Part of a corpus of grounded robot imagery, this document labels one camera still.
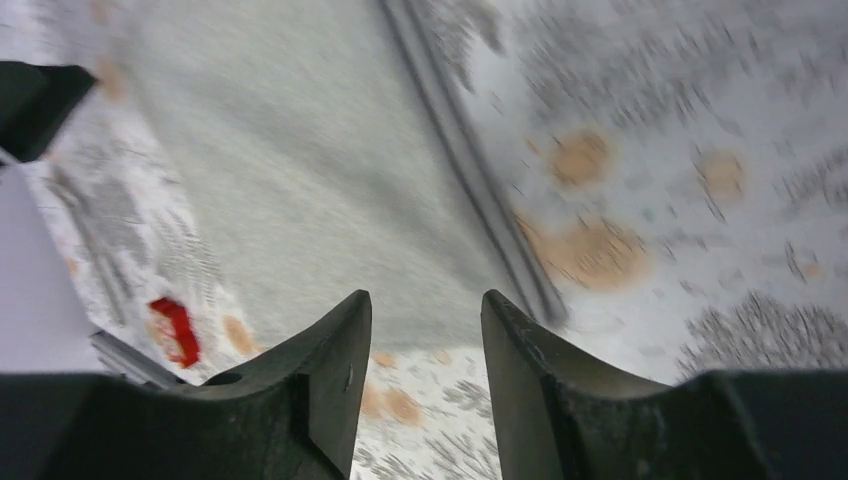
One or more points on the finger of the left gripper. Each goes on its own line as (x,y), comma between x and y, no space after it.
(35,102)

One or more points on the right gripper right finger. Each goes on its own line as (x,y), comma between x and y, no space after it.
(561,413)

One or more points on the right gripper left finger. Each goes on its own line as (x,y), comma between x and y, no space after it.
(290,413)

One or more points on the grey cloth napkin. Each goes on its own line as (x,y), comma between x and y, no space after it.
(315,169)

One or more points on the red owl toy block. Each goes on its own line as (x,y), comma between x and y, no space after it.
(170,328)

